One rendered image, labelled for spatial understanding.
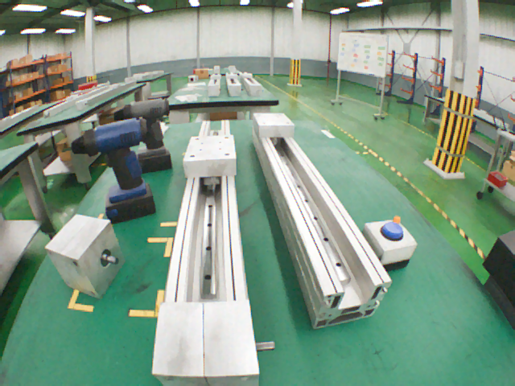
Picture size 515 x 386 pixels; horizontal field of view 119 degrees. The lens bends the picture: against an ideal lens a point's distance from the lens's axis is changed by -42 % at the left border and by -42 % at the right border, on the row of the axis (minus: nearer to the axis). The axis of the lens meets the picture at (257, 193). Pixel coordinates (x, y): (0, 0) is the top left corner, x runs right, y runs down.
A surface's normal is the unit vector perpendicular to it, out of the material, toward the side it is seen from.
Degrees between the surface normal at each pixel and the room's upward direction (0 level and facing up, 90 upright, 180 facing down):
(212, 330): 0
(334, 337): 0
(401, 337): 0
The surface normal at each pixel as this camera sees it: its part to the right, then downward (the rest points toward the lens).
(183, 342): 0.02, -0.86
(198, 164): 0.12, 0.51
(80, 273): -0.12, 0.50
